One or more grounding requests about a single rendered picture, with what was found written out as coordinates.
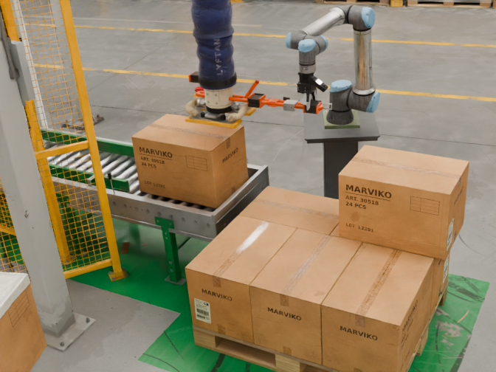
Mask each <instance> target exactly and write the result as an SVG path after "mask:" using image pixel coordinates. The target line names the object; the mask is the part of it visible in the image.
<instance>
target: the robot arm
mask: <svg viewBox="0 0 496 372"><path fill-rule="evenodd" d="M375 19H376V16H375V12H374V10H373V9H372V8H369V7H361V6H356V5H351V4H346V5H340V6H336V7H333V8H331V9H330V10H329V11H328V14H326V15H325V16H323V17H322V18H319V19H318V20H316V21H315V22H313V23H312V24H310V25H308V26H307V27H305V28H303V29H302V30H299V31H297V32H289V33H288V35H287V36H286V47H287V48H290V49H296V50H299V67H300V71H299V72H298V74H299V78H300V81H299V82H298V83H297V92H299V93H301V94H304V93H306V94H304V98H303V99H300V103H302V104H304V105H306V110H307V111H308V110H309V108H310V101H311V99H313V100H316V98H317V88H318V89H319V90H320V91H322V92H325V91H326V90H327V88H328V86H327V85H325V84H324V83H323V82H322V81H321V80H319V79H318V78H317V77H315V76H314V75H313V74H314V72H315V71H316V55H319V54H320V53H321V52H324V51H325V50H326V49H327V47H328V41H327V39H326V37H324V36H323V35H322V34H323V33H324V32H326V31H328V30H329V29H331V28H332V27H334V26H340V25H342V24H352V25H353V30H354V65H355V85H354V86H352V82H351V81H349V80H337V81H334V82H333V83H332V84H331V85H330V90H329V91H330V95H329V103H332V110H328V113H327V115H326V120H327V121H328V122H329V123H331V124H334V125H347V124H349V123H352V122H353V121H354V115H353V113H352V110H351V109H354V110H357V111H363V112H366V113H367V112H368V113H373V112H375V110H376V109H377V107H378V105H379V101H380V93H379V92H377V91H376V87H375V86H374V85H373V84H372V42H371V28H372V26H373V25H374V23H375ZM316 87H317V88H316Z"/></svg>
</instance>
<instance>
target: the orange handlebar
mask: <svg viewBox="0 0 496 372"><path fill-rule="evenodd" d="M196 96H197V97H205V94H204V91H198V92H197V93H196ZM229 100H231V101H238V102H245V103H247V99H245V98H238V97H229ZM284 102H285V100H280V99H279V98H272V99H269V98H264V100H262V101H261V104H263V105H268V106H271V107H277V106H282V107H283V103H284ZM294 108H295V109H303V104H302V103H300V102H297V105H294ZM321 110H323V105H321V106H320V107H319V108H318V111H321Z"/></svg>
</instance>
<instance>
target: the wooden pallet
mask: <svg viewBox="0 0 496 372"><path fill-rule="evenodd" d="M447 286H448V278H447V281H446V283H445V285H444V288H443V289H442V291H441V294H440V296H439V298H438V301H437V303H436V305H435V307H434V309H433V312H432V314H431V315H430V318H429V320H428V322H427V324H426V327H425V329H424V331H423V333H422V335H421V338H420V340H419V341H418V345H417V346H416V349H415V351H414V352H413V355H412V357H411V359H410V362H409V364H408V366H407V368H406V371H405V372H408V371H409V369H410V366H411V364H412V362H413V360H414V357H415V355H417V356H421V353H422V351H423V350H424V347H425V345H426V343H427V338H428V326H429V324H430V322H431V320H432V318H433V315H434V314H435V310H436V309H437V307H438V306H443V304H444V301H445V300H446V298H447ZM193 335H194V340H195V345H199V346H201V347H204V348H208V349H210V350H213V351H217V352H219V353H222V354H226V355H228V356H231V357H235V358H237V359H242V360H244V361H247V362H251V363H253V364H256V365H260V366H262V367H265V368H268V369H271V370H274V371H277V372H342V371H338V370H334V369H332V368H328V367H326V366H323V365H318V364H316V363H313V362H309V361H306V360H304V359H300V358H297V357H294V356H290V355H288V354H283V353H281V352H278V351H274V350H271V349H268V348H265V347H262V346H259V345H255V343H254V344H252V343H250V342H245V341H243V340H239V339H236V338H233V337H229V336H227V335H224V334H220V333H217V332H214V331H211V330H207V329H205V328H201V327H198V326H196V325H193Z"/></svg>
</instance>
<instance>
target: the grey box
mask: <svg viewBox="0 0 496 372"><path fill-rule="evenodd" d="M9 48H10V54H11V57H12V60H13V65H14V67H15V69H18V72H19V75H20V77H18V78H16V80H17V84H18V89H19V92H20V95H21V99H22V100H26V101H30V100H32V99H34V98H35V93H34V89H33V86H32V80H31V77H30V71H29V67H28V64H27V58H26V55H25V51H24V45H23V42H22V41H11V44H9Z"/></svg>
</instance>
